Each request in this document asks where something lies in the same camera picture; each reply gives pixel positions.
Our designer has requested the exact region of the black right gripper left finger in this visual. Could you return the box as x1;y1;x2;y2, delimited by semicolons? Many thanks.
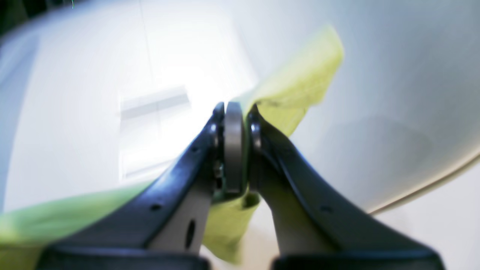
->
36;102;224;270

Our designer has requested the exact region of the green t-shirt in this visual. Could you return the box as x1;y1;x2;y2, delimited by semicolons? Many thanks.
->
0;25;344;270

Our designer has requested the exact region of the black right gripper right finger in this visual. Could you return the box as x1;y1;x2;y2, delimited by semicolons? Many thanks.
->
247;105;445;270

